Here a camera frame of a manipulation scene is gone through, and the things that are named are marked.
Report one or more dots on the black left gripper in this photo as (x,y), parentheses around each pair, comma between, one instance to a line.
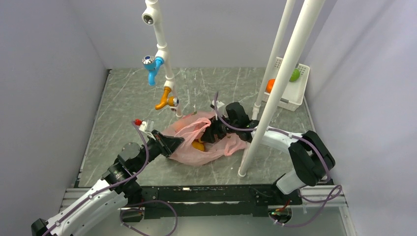
(167,144)

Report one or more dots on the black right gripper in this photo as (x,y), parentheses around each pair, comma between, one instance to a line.
(211,130)

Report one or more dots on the yellow fake mango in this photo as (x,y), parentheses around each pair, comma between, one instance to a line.
(199,145)

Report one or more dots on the pink plastic bag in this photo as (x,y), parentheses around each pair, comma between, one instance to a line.
(194,151)

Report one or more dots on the orange fake fruit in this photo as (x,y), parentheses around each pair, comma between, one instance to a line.
(269,85)

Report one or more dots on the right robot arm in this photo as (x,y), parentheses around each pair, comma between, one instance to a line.
(311,159)

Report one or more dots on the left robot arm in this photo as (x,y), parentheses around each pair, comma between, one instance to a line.
(118,187)

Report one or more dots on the green fake lime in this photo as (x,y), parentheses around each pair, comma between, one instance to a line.
(295,75)

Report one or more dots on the orange faucet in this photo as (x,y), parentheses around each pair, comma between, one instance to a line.
(167,100)

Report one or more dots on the blue faucet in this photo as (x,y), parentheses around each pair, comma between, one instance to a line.
(152,65)

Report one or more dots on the white plastic basket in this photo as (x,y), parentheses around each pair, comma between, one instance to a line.
(293,95)

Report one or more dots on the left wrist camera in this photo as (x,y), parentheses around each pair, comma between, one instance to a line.
(145,127)

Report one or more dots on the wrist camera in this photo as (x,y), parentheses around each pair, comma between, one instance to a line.
(145,127)
(220,106)

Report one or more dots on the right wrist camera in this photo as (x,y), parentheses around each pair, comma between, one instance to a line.
(220,106)

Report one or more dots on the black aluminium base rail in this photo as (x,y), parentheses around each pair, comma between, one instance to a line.
(214,200)

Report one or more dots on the white PVC pipe frame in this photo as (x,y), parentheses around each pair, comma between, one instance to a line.
(307,18)

